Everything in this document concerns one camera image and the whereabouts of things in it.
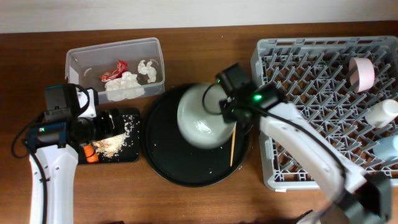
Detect large white tissue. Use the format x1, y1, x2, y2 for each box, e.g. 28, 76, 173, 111
105, 72, 145, 101

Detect clear plastic bin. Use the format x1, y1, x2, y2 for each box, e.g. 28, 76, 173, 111
65, 37, 165, 104

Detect light blue cup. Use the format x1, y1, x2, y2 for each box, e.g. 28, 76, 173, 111
373, 135, 397, 161

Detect grey dishwasher rack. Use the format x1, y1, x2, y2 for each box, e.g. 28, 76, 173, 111
251, 36, 397, 185

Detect rice and peanut shells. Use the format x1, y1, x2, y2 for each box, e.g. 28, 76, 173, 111
92, 114, 139, 159

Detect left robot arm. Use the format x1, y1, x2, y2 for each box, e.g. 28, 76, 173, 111
22, 83, 124, 223

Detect grey plate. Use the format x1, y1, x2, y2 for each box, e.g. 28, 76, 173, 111
177, 83, 234, 149

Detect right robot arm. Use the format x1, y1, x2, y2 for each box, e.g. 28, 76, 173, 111
216, 63, 392, 223

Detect wooden chopstick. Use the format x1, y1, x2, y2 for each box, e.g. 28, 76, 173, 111
229, 123, 237, 167

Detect white cup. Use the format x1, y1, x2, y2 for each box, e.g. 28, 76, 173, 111
365, 99, 397, 128

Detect pink bowl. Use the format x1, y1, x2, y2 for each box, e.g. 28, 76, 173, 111
349, 57, 376, 93

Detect small white tissue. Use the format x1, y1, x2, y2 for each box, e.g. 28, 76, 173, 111
137, 60, 157, 83

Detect round black serving tray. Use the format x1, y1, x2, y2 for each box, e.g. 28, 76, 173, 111
141, 83, 251, 187

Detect orange carrot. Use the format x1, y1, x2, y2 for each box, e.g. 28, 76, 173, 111
83, 145, 99, 164

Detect black rectangular tray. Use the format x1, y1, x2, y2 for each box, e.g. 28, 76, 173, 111
78, 108, 141, 165

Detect red snack wrapper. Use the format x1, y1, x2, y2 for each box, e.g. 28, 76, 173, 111
100, 60, 128, 83

